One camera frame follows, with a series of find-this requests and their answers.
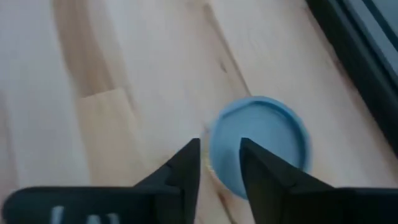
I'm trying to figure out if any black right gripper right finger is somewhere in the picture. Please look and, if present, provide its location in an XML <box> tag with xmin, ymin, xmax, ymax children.
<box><xmin>238</xmin><ymin>137</ymin><xmax>398</xmax><ymax>224</ymax></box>

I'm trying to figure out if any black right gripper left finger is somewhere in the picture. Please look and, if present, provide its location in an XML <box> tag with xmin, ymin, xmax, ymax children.
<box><xmin>1</xmin><ymin>138</ymin><xmax>202</xmax><ymax>224</ymax></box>

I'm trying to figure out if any orange label tin can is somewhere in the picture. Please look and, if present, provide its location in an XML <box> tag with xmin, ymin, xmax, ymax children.
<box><xmin>205</xmin><ymin>95</ymin><xmax>312</xmax><ymax>200</ymax></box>

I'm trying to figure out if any black aluminium rig frame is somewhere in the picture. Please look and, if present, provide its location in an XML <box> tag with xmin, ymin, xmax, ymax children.
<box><xmin>306</xmin><ymin>0</ymin><xmax>398</xmax><ymax>156</ymax></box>

